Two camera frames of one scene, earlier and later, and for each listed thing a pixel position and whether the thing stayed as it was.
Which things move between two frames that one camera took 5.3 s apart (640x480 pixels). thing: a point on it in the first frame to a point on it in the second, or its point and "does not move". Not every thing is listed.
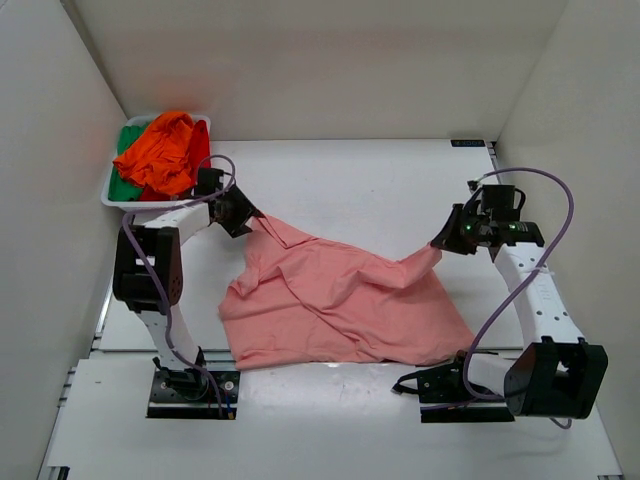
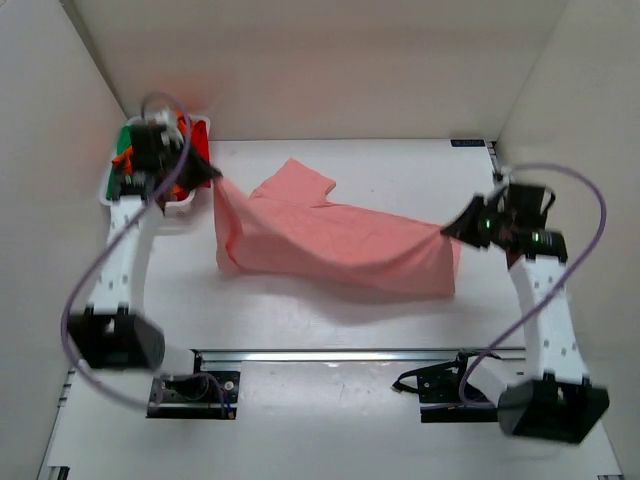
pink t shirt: (305, 300) to (288, 226)
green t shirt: (119, 188) does not move
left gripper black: (235, 227) to (201, 174)
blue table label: (467, 143) does not move
